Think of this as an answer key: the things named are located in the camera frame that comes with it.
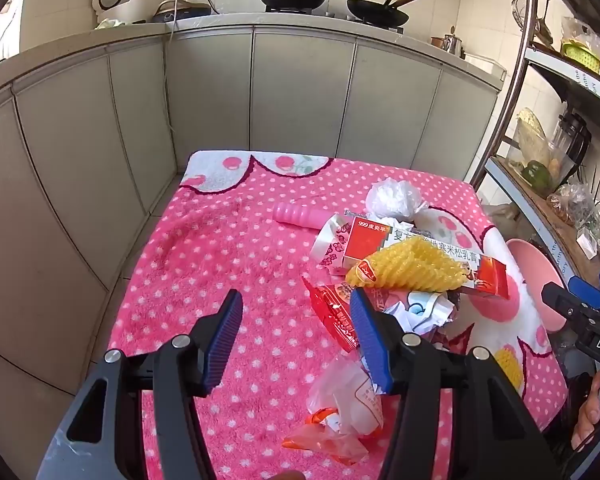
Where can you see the yellow wavy snack bag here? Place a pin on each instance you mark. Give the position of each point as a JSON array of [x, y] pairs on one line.
[[415, 265]]

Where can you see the small steel pot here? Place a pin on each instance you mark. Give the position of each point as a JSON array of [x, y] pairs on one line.
[[452, 45]]

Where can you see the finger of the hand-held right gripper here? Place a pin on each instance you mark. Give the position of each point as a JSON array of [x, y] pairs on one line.
[[587, 291], [560, 302]]

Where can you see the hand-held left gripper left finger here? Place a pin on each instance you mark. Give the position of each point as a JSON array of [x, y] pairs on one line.
[[224, 342]]

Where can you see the grey kitchen counter cabinet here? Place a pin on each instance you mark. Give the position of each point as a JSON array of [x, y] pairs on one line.
[[305, 85]]

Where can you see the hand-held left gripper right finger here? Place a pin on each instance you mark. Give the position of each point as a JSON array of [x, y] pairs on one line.
[[372, 345]]

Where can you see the red snack wrapper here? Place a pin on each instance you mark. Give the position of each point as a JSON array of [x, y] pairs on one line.
[[330, 310]]

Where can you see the small white box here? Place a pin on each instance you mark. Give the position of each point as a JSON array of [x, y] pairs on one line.
[[587, 241]]

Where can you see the white plastic bag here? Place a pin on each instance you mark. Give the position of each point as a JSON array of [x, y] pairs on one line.
[[392, 197]]

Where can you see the green bell pepper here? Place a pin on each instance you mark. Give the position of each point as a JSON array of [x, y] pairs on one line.
[[537, 175]]

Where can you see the large white sack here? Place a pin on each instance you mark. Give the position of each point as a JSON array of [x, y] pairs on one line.
[[497, 217]]

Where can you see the red and white medicine box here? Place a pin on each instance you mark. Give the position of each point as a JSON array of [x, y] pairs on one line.
[[367, 240]]

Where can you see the dark electric cooker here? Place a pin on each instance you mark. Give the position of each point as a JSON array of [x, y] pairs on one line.
[[182, 10]]

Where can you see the bag of nuts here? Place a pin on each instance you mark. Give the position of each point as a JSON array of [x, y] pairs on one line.
[[560, 205]]

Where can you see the green plastic basket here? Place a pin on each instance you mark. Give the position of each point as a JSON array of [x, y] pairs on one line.
[[580, 56]]

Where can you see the clear plastic bag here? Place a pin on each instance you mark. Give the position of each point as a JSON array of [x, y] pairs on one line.
[[340, 390]]

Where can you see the gas stove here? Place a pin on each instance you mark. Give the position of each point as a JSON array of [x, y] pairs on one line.
[[330, 14]]

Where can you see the black blender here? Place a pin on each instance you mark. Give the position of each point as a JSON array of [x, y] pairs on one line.
[[575, 140]]

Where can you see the white floral printed wrapper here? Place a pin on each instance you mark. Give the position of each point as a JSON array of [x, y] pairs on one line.
[[330, 240]]

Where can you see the pink polka dot blanket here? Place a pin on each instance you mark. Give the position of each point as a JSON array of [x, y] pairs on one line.
[[230, 240]]

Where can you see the white rectangular container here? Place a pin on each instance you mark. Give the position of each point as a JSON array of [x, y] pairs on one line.
[[485, 64]]

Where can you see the metal shelf rack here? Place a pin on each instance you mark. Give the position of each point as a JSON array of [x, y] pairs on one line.
[[510, 85]]

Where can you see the potato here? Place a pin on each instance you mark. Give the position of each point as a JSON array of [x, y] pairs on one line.
[[556, 165]]

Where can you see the person's right hand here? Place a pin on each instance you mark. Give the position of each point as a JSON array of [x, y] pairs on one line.
[[587, 410]]

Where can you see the white paper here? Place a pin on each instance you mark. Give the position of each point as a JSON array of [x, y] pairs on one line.
[[420, 310]]

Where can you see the clear bag of greens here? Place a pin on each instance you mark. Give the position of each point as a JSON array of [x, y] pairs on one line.
[[585, 200]]

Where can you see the orange plastic wrapper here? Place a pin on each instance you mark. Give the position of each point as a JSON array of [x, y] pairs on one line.
[[320, 442]]

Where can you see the pink plastic bucket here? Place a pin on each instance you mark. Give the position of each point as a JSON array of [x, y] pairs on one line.
[[535, 270]]

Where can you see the round mesh strainer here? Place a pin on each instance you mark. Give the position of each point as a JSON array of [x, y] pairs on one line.
[[520, 15]]

